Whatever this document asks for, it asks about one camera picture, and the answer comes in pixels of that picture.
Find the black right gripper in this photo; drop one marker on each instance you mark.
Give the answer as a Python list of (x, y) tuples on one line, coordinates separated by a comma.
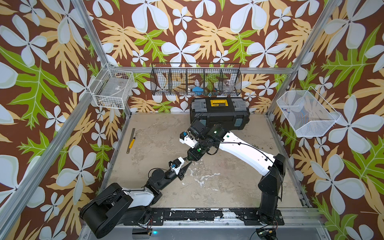
[(192, 156)]

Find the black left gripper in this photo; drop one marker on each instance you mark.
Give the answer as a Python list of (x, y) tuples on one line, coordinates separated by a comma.
[(182, 171)]

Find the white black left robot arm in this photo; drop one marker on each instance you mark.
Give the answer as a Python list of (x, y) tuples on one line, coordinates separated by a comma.
[(117, 205)]

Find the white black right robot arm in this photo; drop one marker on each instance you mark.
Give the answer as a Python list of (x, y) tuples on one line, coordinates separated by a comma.
[(271, 168)]

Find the yellow utility knife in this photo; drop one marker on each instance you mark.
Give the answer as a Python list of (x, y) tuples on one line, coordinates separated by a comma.
[(132, 143)]

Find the black deli toolbox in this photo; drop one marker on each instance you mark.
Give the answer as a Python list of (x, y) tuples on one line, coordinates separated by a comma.
[(231, 113)]

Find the white mesh basket right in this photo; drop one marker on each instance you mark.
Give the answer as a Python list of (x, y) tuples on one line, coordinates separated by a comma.
[(309, 114)]

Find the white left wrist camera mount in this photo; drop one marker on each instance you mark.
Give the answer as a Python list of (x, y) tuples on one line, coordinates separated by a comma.
[(176, 165)]

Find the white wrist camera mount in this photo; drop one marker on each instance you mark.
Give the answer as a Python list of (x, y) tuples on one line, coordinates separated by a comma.
[(176, 165), (186, 139)]

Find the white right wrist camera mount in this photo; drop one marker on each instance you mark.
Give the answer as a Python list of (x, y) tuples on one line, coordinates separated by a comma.
[(186, 139)]

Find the black wire wall basket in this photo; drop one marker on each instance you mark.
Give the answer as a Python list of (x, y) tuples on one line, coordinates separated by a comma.
[(196, 79)]

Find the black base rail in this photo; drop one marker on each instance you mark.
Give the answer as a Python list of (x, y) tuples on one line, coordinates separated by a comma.
[(158, 216)]

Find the white wire basket left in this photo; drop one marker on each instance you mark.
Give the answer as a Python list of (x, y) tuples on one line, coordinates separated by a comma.
[(111, 88)]

